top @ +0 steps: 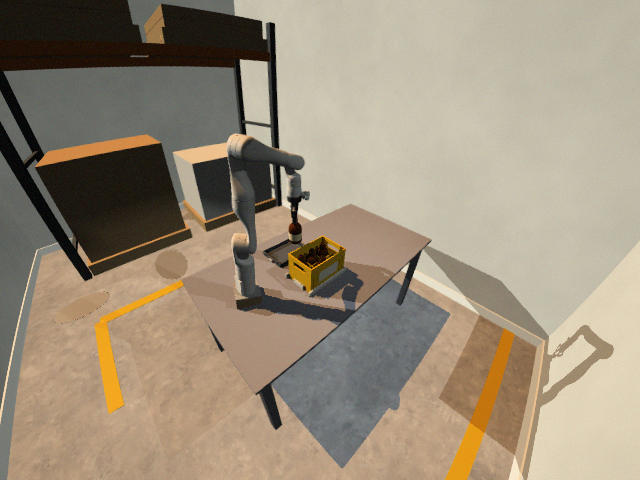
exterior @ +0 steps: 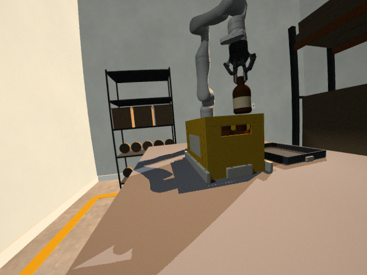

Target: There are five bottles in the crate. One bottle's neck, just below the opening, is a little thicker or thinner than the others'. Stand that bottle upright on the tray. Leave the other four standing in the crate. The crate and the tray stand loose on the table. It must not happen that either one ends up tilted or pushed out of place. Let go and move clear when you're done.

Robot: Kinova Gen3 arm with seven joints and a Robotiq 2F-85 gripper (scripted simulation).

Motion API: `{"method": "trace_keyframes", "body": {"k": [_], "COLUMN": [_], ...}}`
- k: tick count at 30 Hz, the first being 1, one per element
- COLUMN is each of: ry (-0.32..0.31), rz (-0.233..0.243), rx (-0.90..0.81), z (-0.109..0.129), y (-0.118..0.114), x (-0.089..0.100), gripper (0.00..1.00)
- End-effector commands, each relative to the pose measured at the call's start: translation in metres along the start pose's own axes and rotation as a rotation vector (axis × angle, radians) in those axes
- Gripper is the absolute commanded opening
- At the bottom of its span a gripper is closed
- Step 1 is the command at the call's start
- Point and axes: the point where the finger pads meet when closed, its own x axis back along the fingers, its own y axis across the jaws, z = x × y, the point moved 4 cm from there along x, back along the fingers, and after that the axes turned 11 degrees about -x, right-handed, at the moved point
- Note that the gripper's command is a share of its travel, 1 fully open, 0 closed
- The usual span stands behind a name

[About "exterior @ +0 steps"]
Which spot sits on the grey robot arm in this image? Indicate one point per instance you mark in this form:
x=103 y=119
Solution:
x=199 y=25

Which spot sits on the yellow crate with dividers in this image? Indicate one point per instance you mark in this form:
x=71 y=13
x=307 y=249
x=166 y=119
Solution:
x=216 y=153

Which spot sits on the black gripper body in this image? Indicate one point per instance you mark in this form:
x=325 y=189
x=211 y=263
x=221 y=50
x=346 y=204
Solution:
x=236 y=49

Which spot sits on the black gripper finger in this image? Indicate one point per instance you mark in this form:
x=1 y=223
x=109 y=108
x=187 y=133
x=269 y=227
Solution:
x=234 y=73
x=251 y=63

